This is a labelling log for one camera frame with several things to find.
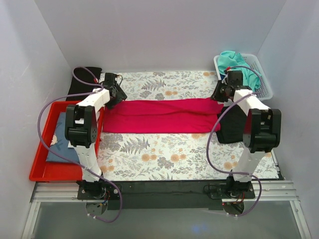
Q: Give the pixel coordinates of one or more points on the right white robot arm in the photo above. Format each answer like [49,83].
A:
[261,132]

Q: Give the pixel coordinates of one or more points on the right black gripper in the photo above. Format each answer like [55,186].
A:
[219,92]

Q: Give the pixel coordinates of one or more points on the white plastic basket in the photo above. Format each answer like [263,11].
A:
[265,91]

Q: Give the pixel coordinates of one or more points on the floral patterned mat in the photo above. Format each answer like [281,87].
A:
[141,157]

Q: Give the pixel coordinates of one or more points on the red plastic tray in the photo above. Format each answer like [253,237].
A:
[43,171]

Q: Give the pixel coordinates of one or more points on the black cloth right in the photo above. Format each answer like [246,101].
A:
[232,126]

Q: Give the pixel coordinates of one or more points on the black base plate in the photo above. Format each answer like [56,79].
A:
[185,194]

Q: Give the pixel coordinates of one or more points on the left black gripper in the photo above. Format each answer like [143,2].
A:
[117,95]

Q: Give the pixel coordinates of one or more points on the teal t shirt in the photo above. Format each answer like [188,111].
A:
[233,59]

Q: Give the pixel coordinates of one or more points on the folded blue t shirt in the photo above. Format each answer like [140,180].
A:
[59,143]

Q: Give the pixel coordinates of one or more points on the black cloth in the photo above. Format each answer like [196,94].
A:
[232,126]
[78,87]

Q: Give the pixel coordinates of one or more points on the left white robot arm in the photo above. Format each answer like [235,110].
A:
[81,129]

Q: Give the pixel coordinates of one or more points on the folded white t shirt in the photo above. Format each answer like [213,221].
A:
[98,115]

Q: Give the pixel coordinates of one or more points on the red t shirt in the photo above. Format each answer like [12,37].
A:
[197,115]

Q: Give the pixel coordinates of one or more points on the black cloth back left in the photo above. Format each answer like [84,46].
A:
[78,87]

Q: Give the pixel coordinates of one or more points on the aluminium frame rail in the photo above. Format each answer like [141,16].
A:
[280,190]

